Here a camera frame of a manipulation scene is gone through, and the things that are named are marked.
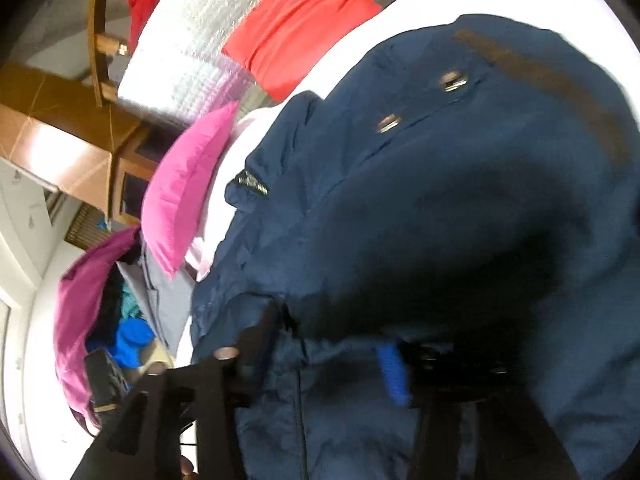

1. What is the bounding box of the magenta velvet cloth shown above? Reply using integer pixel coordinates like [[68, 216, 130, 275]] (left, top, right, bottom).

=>
[[53, 225, 143, 428]]

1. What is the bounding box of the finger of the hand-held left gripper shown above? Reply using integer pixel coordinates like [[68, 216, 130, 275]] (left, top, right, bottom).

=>
[[84, 349, 130, 413]]

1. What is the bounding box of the bright blue garment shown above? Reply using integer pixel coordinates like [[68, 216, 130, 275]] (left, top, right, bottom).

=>
[[87, 317, 157, 368]]

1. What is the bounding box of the brown window blind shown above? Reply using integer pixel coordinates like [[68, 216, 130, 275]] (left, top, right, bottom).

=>
[[65, 205, 108, 251]]

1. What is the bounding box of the wooden panelled pillar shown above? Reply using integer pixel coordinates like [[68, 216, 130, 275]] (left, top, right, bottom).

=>
[[0, 62, 166, 226]]

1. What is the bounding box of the teal garment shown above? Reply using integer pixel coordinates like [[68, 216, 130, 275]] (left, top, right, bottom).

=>
[[119, 285, 143, 321]]

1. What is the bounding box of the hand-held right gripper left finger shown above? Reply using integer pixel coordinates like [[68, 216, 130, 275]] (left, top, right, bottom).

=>
[[70, 302, 281, 480]]

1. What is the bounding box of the grey garment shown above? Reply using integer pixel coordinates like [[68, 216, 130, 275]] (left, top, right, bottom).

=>
[[116, 240, 198, 356]]

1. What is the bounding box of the red pillow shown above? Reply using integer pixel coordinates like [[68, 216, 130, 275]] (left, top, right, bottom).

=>
[[221, 0, 383, 102]]

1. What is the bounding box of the silver foil insulation board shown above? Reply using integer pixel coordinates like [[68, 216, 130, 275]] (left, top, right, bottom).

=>
[[117, 0, 436, 131]]

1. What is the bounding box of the navy blue zip jacket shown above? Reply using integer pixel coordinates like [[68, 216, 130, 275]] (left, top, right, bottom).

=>
[[190, 12, 640, 480]]

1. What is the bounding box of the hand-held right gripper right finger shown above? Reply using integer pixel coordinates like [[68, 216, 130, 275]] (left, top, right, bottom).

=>
[[377, 340, 581, 480]]

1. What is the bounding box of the dark clothes pile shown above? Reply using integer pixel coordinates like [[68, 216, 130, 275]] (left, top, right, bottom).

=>
[[100, 260, 126, 346]]

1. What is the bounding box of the pink pillow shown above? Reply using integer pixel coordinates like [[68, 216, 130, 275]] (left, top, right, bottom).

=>
[[141, 101, 240, 279]]

